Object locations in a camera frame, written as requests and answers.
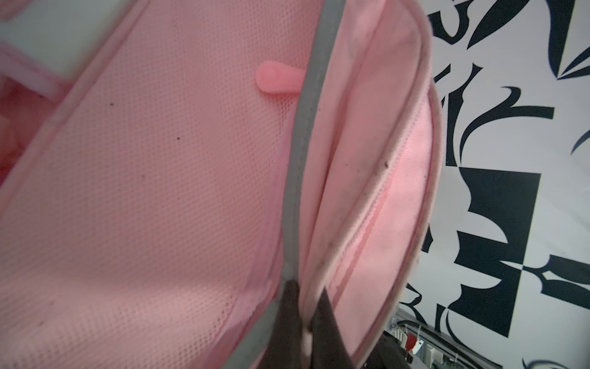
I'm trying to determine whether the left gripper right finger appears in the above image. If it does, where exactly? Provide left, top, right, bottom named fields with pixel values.
left=310, top=289, right=355, bottom=369

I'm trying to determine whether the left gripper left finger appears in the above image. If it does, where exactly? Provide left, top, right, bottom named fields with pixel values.
left=258, top=280, right=302, bottom=369

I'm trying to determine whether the pink student backpack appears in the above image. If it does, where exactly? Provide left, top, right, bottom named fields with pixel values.
left=1, top=1, right=444, bottom=368

